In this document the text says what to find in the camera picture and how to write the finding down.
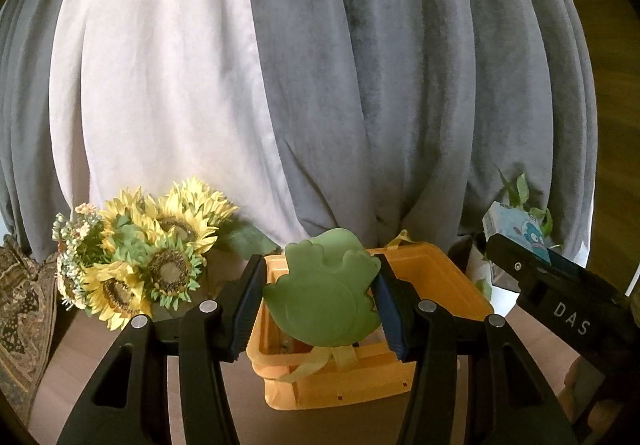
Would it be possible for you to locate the small dried flower bunch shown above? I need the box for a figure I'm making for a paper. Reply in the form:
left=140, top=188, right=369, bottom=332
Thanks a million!
left=51, top=201, right=108, bottom=312

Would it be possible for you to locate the green frog-shaped sponge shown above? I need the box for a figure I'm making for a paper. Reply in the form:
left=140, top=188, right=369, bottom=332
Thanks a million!
left=262, top=227, right=382, bottom=352

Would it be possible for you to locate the orange plastic crate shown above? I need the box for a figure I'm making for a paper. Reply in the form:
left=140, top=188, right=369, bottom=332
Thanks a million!
left=246, top=241, right=495, bottom=412

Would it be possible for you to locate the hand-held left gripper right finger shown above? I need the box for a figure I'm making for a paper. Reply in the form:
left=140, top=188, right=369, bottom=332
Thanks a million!
left=372, top=254, right=573, bottom=445

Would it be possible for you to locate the blue printed tissue pack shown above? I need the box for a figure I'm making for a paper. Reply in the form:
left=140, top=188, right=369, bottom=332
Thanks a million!
left=482, top=201, right=562, bottom=287

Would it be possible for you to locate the white curtain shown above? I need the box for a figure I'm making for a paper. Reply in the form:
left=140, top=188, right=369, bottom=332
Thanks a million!
left=47, top=0, right=301, bottom=256

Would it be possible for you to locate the artificial sunflower bouquet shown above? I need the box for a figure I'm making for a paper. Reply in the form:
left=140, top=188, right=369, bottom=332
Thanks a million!
left=81, top=176, right=282, bottom=332

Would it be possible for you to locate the brown patterned cushion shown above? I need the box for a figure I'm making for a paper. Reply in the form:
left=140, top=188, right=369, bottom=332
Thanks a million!
left=0, top=234, right=60, bottom=422

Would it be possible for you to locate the grey curtain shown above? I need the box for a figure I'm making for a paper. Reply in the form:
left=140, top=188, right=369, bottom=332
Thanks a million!
left=245, top=0, right=600, bottom=258
left=0, top=0, right=81, bottom=262

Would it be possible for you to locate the green plant in white pot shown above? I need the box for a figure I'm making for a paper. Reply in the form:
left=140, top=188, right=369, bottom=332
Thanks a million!
left=464, top=169, right=557, bottom=317

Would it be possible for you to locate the person's right hand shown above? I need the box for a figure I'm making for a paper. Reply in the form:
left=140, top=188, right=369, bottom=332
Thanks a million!
left=561, top=354, right=598, bottom=427

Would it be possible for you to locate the yellow ribbon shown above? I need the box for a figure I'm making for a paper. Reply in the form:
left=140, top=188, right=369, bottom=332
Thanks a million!
left=281, top=344, right=362, bottom=384
left=384, top=228, right=417, bottom=252

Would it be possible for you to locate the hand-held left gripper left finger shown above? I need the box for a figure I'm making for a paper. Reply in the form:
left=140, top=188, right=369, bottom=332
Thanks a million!
left=56, top=255, right=267, bottom=445

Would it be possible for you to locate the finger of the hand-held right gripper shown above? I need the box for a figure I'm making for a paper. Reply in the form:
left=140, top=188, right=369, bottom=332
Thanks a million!
left=485, top=232, right=585, bottom=307

